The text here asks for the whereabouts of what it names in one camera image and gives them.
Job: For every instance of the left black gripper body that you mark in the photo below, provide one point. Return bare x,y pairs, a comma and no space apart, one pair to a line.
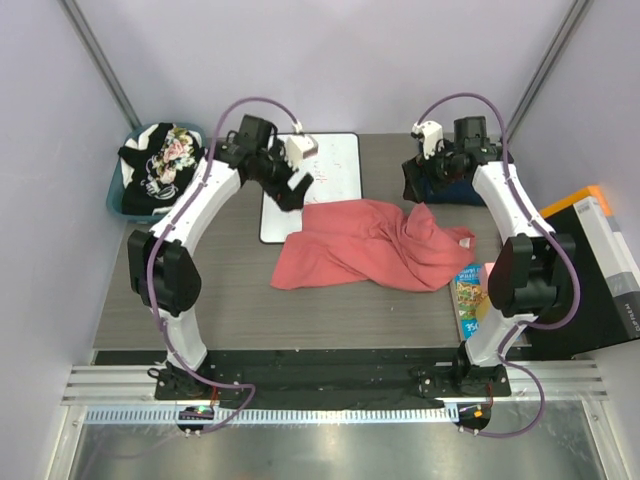
275,169

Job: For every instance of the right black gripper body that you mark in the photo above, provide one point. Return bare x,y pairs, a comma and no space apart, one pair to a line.
444,165

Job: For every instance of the red t shirt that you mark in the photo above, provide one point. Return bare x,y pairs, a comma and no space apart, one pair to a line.
367,240

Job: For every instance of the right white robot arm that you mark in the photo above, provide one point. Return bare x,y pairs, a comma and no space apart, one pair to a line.
533,275

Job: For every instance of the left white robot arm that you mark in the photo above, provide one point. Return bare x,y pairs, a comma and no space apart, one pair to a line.
162,270

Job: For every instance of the folded navy t shirt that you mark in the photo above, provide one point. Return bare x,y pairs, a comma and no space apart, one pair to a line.
459,193

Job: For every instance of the white board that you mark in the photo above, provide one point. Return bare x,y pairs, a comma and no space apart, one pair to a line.
336,170

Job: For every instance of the pink power adapter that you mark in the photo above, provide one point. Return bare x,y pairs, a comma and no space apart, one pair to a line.
484,274

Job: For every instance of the black floral t shirt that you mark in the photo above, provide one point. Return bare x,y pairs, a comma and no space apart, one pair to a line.
160,165

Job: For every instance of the blue illustrated book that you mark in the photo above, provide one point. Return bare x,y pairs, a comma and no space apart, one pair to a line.
468,298

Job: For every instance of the teal laundry basket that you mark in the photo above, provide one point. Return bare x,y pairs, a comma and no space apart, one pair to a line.
117,197

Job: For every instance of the black orange box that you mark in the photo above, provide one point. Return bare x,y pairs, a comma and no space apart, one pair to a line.
608,313

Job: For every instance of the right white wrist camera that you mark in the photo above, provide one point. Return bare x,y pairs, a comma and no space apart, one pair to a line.
429,134

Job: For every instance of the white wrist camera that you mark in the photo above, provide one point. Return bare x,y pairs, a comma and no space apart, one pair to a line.
429,134
299,147

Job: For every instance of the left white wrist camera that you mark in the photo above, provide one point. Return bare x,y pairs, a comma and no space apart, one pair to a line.
299,147

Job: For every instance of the right aluminium corner post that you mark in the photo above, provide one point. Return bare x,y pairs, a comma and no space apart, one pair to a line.
560,40

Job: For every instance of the aluminium corner post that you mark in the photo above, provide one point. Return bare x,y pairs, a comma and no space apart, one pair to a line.
560,40
85,33

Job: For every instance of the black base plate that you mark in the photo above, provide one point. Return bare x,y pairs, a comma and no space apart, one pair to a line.
326,380

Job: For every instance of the left aluminium corner post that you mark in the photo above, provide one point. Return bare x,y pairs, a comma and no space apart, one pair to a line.
85,33

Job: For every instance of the aluminium frame rail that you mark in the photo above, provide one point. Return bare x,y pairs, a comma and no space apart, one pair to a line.
125,395

